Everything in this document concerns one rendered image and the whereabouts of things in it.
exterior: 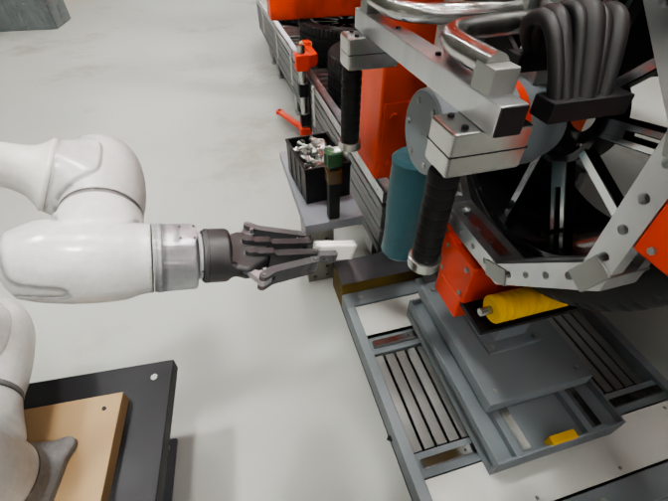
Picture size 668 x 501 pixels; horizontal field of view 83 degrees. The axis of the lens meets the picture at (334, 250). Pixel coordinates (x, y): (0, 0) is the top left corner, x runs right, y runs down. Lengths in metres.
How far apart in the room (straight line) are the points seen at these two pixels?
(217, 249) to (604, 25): 0.47
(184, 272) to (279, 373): 0.82
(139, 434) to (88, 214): 0.56
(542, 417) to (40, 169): 1.15
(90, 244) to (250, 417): 0.85
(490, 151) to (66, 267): 0.47
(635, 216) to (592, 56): 0.19
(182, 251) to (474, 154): 0.35
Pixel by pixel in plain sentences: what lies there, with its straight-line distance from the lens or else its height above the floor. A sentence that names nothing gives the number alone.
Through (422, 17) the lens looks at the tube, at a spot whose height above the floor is 1.00.
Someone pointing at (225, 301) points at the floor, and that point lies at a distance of 1.49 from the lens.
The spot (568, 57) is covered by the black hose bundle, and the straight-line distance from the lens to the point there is 0.44.
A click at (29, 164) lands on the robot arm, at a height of 0.87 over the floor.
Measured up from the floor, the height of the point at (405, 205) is 0.65.
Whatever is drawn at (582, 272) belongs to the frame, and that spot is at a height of 0.74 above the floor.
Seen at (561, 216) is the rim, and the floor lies 0.70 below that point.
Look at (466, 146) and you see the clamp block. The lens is 0.41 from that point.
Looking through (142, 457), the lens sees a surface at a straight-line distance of 0.94.
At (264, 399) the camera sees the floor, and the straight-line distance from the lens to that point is 1.25.
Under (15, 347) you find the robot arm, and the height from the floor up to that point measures 0.52.
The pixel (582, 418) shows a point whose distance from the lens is 1.20.
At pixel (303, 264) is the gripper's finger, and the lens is 0.54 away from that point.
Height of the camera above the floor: 1.12
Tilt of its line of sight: 43 degrees down
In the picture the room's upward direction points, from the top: straight up
